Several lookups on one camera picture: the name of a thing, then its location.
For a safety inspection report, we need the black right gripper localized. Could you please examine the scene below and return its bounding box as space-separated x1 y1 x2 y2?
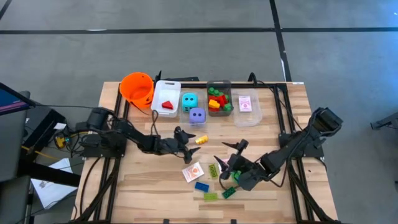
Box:
213 139 266 191

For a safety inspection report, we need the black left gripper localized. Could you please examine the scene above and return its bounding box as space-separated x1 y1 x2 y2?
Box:
160 126 201 165

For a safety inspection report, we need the lime green thick toy brick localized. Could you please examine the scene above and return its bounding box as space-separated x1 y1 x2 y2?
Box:
208 163 220 179

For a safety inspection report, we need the purple foam die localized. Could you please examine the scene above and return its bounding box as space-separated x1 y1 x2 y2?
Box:
188 107 207 125

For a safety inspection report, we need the dark green toy brick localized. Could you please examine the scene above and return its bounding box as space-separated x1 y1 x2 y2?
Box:
221 185 237 200

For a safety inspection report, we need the teal foam die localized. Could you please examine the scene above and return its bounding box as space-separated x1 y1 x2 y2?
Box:
181 92 199 113

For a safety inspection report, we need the blue toy brick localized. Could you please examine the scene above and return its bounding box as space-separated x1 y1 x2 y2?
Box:
194 181 210 193

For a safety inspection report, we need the white plastic bin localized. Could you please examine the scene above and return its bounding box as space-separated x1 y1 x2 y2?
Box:
150 80 182 119

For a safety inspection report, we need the clear plastic bin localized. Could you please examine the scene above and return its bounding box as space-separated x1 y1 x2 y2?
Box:
179 85 208 129
231 88 262 128

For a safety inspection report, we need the grey plastic bin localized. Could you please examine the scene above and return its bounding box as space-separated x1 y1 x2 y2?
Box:
206 80 234 118

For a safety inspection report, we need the orange plastic bucket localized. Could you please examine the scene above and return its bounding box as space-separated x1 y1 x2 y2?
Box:
119 72 155 110

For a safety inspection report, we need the black desk foot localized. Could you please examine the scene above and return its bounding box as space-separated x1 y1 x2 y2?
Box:
18 161 81 188

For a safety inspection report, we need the white paper sheet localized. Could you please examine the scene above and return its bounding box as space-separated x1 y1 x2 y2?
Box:
30 157 78 210

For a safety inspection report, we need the black chair base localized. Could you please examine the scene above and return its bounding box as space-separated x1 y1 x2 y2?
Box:
369 111 398 137

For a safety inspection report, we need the grey cart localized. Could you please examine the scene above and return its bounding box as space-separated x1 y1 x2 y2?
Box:
0 90 32 183

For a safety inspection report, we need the laptop screen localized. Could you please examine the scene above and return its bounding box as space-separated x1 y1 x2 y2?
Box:
0 81 37 116

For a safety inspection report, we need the black bracket bar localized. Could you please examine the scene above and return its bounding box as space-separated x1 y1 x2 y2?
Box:
154 70 200 83

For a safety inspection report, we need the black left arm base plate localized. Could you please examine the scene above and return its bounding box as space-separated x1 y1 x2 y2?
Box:
82 133 127 158

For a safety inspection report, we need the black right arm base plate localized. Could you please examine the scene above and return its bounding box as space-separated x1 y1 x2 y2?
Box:
279 133 325 158

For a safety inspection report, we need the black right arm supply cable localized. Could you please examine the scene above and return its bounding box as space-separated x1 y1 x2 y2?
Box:
248 72 304 132

